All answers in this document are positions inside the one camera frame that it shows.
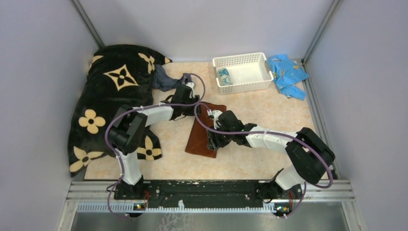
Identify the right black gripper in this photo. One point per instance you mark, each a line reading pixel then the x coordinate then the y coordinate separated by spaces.
pixel 214 142

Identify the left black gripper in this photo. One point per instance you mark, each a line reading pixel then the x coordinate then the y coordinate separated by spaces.
pixel 190 113

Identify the brown towel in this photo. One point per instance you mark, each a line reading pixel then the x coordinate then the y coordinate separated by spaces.
pixel 198 139

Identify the teal rabbit pattern towel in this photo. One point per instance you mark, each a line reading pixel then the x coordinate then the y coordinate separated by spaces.
pixel 224 77

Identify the white plastic basket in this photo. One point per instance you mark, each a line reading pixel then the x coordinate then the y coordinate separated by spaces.
pixel 248 72

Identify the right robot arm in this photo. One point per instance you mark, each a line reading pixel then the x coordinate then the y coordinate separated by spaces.
pixel 309 154

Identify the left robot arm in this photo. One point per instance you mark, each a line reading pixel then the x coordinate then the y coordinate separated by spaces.
pixel 125 135

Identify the grey blue towel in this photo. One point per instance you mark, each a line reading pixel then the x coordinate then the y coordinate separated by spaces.
pixel 164 82

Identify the black blanket with tan flowers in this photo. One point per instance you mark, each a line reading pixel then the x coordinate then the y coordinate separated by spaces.
pixel 118 75

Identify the light blue cloth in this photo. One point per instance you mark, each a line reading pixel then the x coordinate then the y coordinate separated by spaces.
pixel 286 74

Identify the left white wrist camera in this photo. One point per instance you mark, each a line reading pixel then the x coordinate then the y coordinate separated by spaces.
pixel 192 87

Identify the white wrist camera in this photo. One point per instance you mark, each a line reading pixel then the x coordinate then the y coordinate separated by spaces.
pixel 192 87
pixel 214 114

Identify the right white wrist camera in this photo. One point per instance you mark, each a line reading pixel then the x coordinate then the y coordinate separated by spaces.
pixel 214 114

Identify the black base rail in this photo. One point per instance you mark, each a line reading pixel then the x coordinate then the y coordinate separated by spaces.
pixel 208 194

